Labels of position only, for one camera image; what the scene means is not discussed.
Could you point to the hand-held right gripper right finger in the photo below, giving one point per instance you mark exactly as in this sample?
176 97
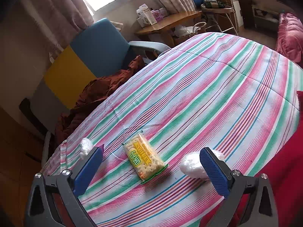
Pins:
214 172

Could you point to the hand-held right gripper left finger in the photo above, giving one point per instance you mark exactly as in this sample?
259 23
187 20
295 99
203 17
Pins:
87 170

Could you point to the green edged cracker packet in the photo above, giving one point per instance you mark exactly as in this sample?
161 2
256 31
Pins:
143 157

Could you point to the large white plastic wrapped ball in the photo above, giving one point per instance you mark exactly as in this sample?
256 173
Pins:
191 166

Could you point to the small white plastic wrapped ball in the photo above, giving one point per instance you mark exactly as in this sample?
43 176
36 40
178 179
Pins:
85 146

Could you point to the wooden wardrobe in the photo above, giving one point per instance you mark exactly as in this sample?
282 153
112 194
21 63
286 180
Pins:
14 151

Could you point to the dark red cloth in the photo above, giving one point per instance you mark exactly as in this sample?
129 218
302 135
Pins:
94 94

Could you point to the striped pink green blanket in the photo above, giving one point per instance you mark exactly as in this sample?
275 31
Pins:
201 87

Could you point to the grey yellow blue sofa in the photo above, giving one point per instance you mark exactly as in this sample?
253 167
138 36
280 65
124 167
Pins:
99 47

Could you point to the white plastic bag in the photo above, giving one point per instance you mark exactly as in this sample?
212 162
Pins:
184 30

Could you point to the pink quilted blanket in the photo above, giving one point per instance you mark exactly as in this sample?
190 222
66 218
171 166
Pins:
291 35

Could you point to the wooden desk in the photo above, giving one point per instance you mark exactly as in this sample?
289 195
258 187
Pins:
170 21

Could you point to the metal folding stool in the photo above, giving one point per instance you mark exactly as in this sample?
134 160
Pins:
220 10

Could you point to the white cardboard box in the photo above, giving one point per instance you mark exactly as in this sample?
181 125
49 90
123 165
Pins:
145 16

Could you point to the white cabinet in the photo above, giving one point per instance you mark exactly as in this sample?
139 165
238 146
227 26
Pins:
238 7

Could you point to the small purple box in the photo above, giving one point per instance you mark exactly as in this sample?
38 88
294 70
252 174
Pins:
157 14

